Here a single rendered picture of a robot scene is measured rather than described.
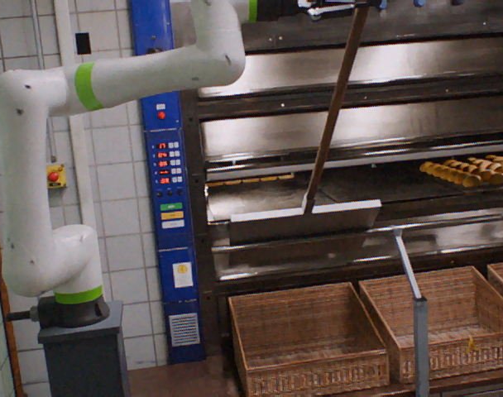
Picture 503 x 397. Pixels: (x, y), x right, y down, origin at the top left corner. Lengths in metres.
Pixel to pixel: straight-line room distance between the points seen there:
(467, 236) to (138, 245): 1.47
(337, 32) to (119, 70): 1.47
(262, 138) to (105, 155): 0.66
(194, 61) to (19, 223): 0.54
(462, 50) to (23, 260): 2.12
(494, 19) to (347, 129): 0.81
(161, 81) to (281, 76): 1.32
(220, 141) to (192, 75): 1.31
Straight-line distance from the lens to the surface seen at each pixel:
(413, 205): 2.99
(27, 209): 1.55
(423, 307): 2.45
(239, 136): 2.75
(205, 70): 1.43
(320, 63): 2.81
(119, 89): 1.54
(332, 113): 1.87
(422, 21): 2.96
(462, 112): 3.04
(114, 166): 2.74
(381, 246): 2.97
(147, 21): 2.69
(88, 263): 1.71
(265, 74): 2.75
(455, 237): 3.10
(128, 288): 2.86
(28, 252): 1.56
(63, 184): 2.70
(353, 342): 2.97
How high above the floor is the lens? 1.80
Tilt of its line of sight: 11 degrees down
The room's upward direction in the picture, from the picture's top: 5 degrees counter-clockwise
